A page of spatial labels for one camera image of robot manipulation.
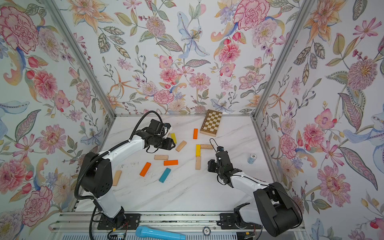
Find natural wood block diagonal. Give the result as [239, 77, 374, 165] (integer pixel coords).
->
[176, 141, 187, 152]

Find natural wood block top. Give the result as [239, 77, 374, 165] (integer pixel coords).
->
[200, 144, 214, 150]

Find yellow block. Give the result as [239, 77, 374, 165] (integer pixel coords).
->
[171, 133, 177, 144]
[196, 145, 201, 157]

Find orange block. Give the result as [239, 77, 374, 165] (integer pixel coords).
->
[193, 129, 199, 140]
[164, 160, 179, 166]

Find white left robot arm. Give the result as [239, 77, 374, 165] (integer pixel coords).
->
[74, 119, 176, 219]

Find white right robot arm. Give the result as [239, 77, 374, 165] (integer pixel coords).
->
[208, 147, 303, 237]

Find blue poker chip stack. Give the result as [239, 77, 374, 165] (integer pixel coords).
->
[247, 154, 257, 165]

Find teal block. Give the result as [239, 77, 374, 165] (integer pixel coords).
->
[159, 168, 171, 183]

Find orange block diagonal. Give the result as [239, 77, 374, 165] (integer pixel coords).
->
[140, 162, 152, 177]

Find wooden chessboard box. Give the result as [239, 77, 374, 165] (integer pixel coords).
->
[200, 110, 223, 137]

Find small round gauge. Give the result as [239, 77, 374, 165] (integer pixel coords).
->
[203, 227, 211, 236]

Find blue microphone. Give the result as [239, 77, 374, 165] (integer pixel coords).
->
[136, 226, 186, 240]

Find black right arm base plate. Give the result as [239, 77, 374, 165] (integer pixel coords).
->
[217, 203, 262, 230]

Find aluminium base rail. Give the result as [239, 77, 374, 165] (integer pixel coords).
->
[47, 210, 305, 232]

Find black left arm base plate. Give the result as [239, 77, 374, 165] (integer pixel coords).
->
[97, 209, 141, 231]

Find aluminium left corner post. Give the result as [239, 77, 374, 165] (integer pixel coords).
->
[42, 0, 117, 120]

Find aluminium corner post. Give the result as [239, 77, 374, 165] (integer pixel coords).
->
[253, 0, 313, 120]
[42, 0, 117, 120]

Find aluminium right corner post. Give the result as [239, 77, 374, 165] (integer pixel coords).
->
[253, 0, 313, 120]

